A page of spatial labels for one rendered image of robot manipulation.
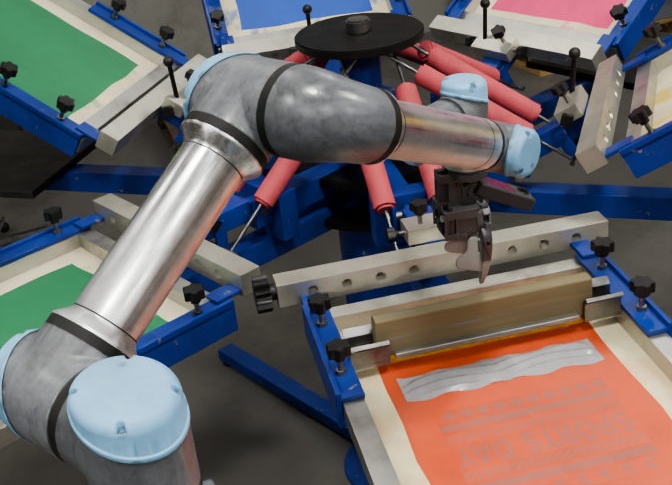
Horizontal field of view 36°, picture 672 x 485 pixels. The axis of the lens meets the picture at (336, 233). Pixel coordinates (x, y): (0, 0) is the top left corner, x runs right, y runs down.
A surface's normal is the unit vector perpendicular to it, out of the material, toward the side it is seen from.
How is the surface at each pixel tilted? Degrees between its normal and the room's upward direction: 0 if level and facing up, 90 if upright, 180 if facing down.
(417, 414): 0
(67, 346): 42
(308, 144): 105
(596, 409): 0
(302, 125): 82
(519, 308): 90
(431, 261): 90
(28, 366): 32
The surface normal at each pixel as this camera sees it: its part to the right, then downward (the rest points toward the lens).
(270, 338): -0.10, -0.88
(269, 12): 0.03, -0.52
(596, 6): -0.47, -0.54
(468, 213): 0.22, 0.44
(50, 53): 0.42, -0.72
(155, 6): 0.44, 0.38
